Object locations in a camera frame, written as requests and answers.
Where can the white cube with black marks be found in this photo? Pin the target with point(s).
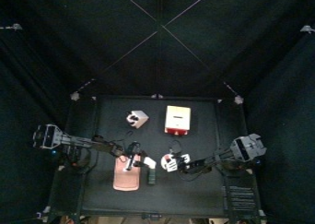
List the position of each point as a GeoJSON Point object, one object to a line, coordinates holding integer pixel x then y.
{"type": "Point", "coordinates": [138, 119]}

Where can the cream box with red edge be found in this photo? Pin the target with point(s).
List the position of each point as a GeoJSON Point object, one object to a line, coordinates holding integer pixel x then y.
{"type": "Point", "coordinates": [178, 119]}

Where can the dark green striped block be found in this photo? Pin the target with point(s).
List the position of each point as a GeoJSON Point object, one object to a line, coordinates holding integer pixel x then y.
{"type": "Point", "coordinates": [152, 176]}

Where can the red toy food piece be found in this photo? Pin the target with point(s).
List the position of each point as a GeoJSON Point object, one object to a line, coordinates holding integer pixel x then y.
{"type": "Point", "coordinates": [164, 160]}

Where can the white text label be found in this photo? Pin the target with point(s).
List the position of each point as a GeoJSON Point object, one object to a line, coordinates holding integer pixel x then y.
{"type": "Point", "coordinates": [242, 198]}

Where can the white patterned rice block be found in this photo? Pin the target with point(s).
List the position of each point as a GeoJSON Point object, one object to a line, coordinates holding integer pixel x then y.
{"type": "Point", "coordinates": [150, 162]}

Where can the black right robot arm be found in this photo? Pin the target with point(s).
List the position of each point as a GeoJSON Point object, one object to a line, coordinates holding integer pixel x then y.
{"type": "Point", "coordinates": [242, 149]}

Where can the white round plate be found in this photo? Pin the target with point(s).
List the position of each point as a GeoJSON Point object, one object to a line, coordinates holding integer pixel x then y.
{"type": "Point", "coordinates": [167, 162]}

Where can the pink rectangular tray plate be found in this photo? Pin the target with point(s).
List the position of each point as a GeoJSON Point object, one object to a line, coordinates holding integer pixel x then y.
{"type": "Point", "coordinates": [126, 177]}

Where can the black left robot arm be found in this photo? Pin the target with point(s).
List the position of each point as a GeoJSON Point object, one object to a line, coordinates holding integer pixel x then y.
{"type": "Point", "coordinates": [82, 140]}

